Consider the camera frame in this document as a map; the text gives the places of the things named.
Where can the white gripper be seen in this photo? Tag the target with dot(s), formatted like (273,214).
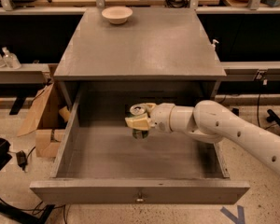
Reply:
(162,117)

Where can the green soda can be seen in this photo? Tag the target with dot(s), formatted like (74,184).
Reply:
(138,121)

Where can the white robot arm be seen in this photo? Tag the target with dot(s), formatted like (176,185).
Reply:
(209,122)

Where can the open grey top drawer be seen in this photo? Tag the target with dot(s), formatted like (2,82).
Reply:
(99,161)

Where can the metal drawer knob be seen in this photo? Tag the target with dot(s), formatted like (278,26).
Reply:
(139,198)

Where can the white pump bottle top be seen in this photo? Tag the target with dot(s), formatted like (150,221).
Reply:
(214,43)

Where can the grey wooden cabinet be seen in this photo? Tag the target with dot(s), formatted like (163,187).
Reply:
(155,43)

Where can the black power adapter right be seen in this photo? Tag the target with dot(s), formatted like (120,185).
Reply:
(235,111)

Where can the black power adapter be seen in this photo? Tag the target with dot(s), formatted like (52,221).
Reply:
(235,111)
(21,159)

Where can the cardboard box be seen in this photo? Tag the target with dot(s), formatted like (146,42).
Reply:
(47,118)

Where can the grey shelf right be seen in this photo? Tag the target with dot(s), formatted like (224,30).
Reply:
(251,71)

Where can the grey shelf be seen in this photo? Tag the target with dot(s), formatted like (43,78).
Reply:
(29,73)
(251,71)

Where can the white ceramic bowl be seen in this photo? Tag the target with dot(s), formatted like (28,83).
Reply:
(117,15)

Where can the grey shelf left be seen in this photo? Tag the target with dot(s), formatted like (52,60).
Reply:
(29,73)

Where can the black stand leg right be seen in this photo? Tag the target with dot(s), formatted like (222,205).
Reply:
(272,117)

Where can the black power adapter left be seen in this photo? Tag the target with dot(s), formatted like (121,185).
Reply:
(21,159)

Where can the clear sanitizer bottle right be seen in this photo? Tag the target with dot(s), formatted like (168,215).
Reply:
(11,59)

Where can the black stand base left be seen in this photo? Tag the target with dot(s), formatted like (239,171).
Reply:
(22,217)

